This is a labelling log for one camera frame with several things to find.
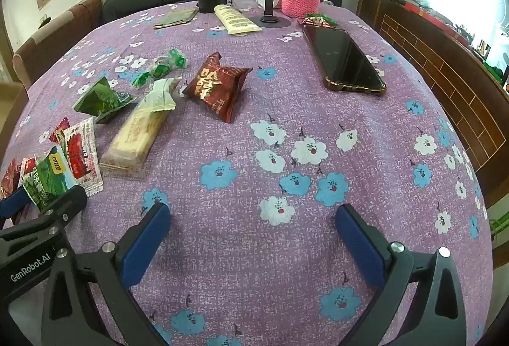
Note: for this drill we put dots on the grey green flat pouch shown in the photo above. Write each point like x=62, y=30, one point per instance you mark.
x=175, y=18

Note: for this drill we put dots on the red white small packet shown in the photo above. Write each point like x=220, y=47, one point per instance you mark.
x=27, y=169

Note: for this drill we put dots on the green packet with yellow label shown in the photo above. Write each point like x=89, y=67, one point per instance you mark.
x=43, y=181

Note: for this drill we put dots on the cardboard box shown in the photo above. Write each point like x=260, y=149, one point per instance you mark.
x=10, y=103

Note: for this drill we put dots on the purple floral tablecloth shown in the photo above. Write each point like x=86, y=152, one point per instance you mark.
x=246, y=171

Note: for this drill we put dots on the black smartphone in brown case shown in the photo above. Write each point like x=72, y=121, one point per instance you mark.
x=346, y=59

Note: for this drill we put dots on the small black container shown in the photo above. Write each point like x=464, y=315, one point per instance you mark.
x=209, y=2

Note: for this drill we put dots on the red and white sachet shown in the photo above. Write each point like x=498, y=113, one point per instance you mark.
x=81, y=155

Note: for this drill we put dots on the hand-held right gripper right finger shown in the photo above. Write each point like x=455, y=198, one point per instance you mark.
x=358, y=240

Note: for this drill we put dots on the green triangular snack packet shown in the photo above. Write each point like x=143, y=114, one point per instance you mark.
x=103, y=101

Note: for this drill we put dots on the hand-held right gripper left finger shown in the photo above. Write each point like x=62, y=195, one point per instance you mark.
x=147, y=240

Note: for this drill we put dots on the dark red small packet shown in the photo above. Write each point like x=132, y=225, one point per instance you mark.
x=8, y=179

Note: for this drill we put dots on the cream squeeze tube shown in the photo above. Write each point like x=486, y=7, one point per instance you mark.
x=234, y=17

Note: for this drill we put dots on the small red sachet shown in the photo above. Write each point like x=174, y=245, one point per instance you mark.
x=59, y=133

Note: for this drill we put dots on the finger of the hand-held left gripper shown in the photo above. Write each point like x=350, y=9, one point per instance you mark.
x=65, y=200
x=12, y=202

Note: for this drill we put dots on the green clear wrapped candy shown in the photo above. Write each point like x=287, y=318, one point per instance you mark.
x=159, y=69

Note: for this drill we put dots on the clear wafer biscuit packet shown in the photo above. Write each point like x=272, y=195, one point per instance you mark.
x=131, y=139

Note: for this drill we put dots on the brown chair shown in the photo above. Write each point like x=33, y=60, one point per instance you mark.
x=51, y=39

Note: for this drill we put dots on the dark red snack packet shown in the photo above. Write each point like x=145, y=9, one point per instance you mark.
x=216, y=89

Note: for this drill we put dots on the green candy wrapper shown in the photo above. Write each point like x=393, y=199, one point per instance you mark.
x=323, y=18

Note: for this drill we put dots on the dark wooden cabinet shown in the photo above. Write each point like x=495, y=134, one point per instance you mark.
x=437, y=71

